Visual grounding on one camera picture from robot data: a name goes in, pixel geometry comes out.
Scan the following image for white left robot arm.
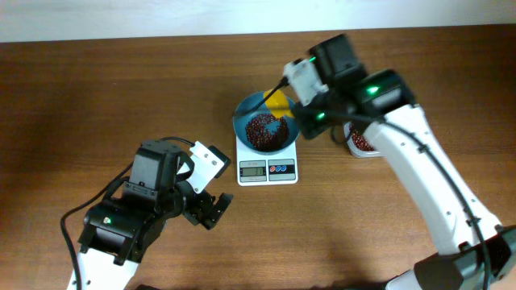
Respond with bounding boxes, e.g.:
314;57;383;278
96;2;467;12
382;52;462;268
68;137;233;289

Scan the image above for red beans in bowl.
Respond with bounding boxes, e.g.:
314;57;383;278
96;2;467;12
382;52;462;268
245;114;289;151

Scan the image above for yellow plastic measuring scoop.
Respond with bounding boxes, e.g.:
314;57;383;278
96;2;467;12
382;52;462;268
264;89;293;118

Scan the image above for clear container of red beans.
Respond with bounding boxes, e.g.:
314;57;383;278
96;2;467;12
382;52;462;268
343;122;383;158

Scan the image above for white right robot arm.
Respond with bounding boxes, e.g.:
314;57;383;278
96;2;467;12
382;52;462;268
283;34;515;290

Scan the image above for white digital kitchen scale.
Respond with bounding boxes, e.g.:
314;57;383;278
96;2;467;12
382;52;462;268
236;139;298;187

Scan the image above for blue-grey bowl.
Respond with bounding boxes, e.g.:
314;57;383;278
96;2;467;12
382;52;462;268
232;91;300;153

